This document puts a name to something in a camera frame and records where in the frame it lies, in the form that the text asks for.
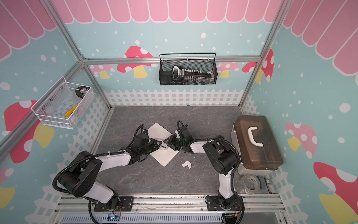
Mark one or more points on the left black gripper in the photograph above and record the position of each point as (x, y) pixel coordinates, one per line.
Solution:
(154, 142)

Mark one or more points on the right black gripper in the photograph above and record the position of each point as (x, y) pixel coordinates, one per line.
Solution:
(170, 142)

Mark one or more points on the white wireless mouse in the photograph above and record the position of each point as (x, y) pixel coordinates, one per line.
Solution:
(163, 146)

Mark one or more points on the silver laptop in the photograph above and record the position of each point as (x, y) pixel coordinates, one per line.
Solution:
(158, 132)

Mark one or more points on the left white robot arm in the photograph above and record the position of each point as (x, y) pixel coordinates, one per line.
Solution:
(79, 178)

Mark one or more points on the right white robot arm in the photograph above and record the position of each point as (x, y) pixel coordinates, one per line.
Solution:
(223, 156)

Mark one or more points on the socket bit set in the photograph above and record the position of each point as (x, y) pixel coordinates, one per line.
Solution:
(191, 77)

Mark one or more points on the brown lidded storage box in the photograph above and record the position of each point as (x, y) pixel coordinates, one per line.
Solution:
(258, 150)

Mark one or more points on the clear tape roll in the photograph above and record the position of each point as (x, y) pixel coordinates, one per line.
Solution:
(251, 184)

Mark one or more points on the black tape roll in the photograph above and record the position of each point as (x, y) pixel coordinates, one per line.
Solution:
(81, 91)

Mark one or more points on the yellow tool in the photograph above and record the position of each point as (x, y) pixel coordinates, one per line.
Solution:
(69, 112)

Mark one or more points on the black wire mesh basket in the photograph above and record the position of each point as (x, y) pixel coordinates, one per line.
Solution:
(193, 61)

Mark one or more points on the white wire mesh basket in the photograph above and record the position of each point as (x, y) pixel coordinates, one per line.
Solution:
(52, 106)

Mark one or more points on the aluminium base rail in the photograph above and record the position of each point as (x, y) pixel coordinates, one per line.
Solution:
(194, 209)

